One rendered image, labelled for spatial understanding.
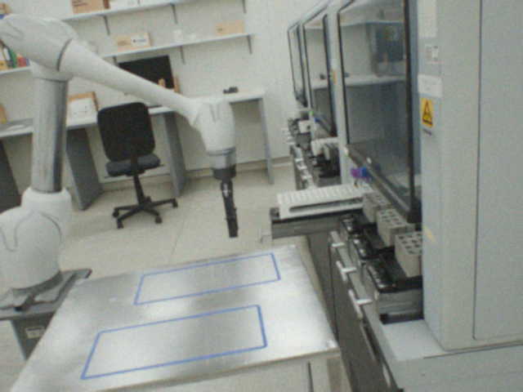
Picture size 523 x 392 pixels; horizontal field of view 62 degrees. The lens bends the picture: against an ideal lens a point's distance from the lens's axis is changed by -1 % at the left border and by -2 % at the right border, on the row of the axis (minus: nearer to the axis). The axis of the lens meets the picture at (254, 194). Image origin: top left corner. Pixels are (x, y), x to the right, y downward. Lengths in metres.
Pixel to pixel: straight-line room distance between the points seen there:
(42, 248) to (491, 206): 1.20
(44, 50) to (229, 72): 3.62
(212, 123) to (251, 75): 3.55
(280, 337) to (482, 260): 0.39
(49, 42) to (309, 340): 1.01
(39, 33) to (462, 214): 1.12
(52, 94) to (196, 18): 3.46
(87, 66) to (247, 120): 3.67
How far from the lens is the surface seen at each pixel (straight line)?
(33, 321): 1.54
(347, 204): 1.42
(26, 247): 1.46
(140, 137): 3.78
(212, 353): 0.87
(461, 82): 0.77
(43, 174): 1.60
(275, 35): 4.85
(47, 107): 1.55
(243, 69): 4.85
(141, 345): 0.94
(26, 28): 1.38
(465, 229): 0.84
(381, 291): 1.01
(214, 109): 1.31
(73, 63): 1.35
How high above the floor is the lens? 1.35
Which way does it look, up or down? 19 degrees down
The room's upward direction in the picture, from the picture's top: 9 degrees counter-clockwise
